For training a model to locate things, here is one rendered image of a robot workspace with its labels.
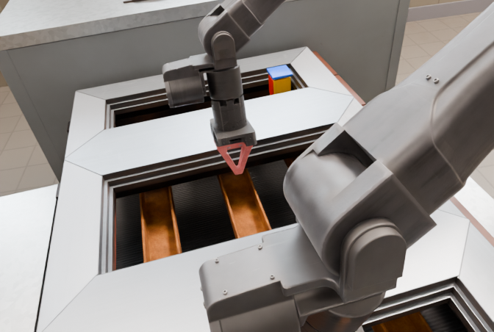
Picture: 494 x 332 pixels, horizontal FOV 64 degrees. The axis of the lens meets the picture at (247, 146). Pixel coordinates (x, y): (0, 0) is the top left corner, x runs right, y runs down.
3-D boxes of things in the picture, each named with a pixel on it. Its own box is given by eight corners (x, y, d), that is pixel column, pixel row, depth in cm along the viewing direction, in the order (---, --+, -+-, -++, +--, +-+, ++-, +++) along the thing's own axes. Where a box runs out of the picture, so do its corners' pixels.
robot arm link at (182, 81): (234, 31, 58) (223, 17, 65) (154, 44, 56) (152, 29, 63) (242, 105, 64) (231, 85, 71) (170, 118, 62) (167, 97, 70)
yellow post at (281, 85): (276, 134, 124) (273, 81, 112) (271, 125, 128) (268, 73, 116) (291, 131, 125) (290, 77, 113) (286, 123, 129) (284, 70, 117)
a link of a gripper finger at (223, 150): (223, 183, 71) (215, 136, 67) (217, 166, 78) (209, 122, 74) (259, 175, 72) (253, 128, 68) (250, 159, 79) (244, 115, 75)
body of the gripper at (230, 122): (219, 149, 65) (212, 107, 62) (210, 128, 75) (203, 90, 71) (256, 141, 66) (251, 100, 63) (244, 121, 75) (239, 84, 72)
